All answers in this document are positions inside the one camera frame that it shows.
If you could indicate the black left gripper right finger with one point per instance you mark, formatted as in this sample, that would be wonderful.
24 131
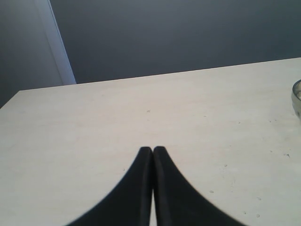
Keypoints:
177 202

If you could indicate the steel bowl of rice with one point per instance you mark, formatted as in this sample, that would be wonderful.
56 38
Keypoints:
296 98

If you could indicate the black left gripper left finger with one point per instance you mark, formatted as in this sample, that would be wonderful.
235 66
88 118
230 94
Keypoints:
129 202

